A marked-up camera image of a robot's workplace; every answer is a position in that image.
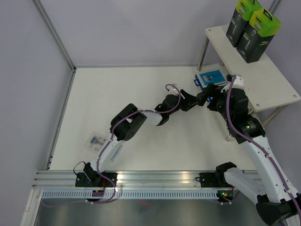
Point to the right aluminium frame post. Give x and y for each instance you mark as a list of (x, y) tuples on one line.
[(274, 6)]

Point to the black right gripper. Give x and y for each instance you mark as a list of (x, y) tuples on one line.
[(213, 91)]

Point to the white two-tier shelf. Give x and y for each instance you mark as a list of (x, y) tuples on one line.
[(266, 87)]

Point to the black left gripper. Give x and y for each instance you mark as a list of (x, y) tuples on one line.
[(189, 100)]

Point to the aluminium front rail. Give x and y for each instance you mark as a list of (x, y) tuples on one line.
[(57, 179)]

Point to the clear blue razor blister pack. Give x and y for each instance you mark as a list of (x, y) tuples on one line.
[(95, 142)]

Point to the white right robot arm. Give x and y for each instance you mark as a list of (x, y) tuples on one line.
[(275, 199)]

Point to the aluminium frame post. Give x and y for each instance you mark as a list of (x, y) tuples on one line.
[(53, 32), (274, 6)]

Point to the left aluminium frame post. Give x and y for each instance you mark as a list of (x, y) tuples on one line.
[(53, 32)]

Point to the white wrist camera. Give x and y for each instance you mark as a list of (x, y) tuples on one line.
[(235, 81), (172, 89)]

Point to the green black Gillette box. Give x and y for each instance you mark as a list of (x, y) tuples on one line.
[(240, 19), (260, 31)]

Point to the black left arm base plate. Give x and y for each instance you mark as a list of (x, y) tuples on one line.
[(83, 181)]

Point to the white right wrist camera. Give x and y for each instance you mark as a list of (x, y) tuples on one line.
[(235, 81)]

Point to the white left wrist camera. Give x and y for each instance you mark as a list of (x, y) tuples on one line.
[(172, 89)]

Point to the white slotted cable duct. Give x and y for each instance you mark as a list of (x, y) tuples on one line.
[(131, 194)]

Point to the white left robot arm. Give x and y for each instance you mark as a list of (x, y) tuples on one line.
[(127, 123)]

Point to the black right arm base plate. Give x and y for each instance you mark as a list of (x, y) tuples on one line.
[(211, 180)]

